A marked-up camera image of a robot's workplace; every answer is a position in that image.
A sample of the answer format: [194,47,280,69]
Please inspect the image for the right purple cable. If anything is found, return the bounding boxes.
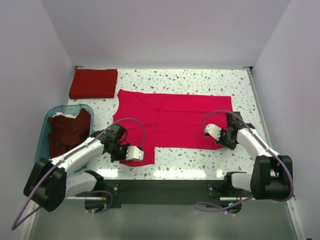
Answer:
[194,110,294,213]

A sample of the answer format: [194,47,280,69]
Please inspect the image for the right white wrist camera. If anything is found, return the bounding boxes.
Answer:
[204,124,222,140]

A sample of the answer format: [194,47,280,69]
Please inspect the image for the folded dark red t-shirt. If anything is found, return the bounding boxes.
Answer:
[68,68,118,99]

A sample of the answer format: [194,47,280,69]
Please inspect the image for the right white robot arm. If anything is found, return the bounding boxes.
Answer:
[216,111,294,202]

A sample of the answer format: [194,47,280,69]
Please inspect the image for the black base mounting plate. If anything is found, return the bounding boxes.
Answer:
[76,179,251,209]

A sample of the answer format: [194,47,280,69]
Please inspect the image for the white cloth in basket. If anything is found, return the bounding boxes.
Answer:
[53,112,77,119]

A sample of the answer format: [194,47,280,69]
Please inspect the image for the dark red clothes in basket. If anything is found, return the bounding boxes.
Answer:
[47,108,91,158]

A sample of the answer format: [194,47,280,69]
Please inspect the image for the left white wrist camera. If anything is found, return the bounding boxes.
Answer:
[125,146,144,162]

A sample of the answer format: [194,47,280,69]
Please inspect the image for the teal plastic basket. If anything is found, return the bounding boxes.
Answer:
[34,104,94,162]

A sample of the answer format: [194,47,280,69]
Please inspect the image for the bright pink-red t-shirt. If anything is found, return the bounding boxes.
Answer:
[113,89,233,167]

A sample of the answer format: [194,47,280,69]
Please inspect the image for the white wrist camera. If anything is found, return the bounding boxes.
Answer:
[125,146,144,162]
[204,124,222,140]

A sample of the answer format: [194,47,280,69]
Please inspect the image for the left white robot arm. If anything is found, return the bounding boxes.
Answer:
[23,123,129,212]

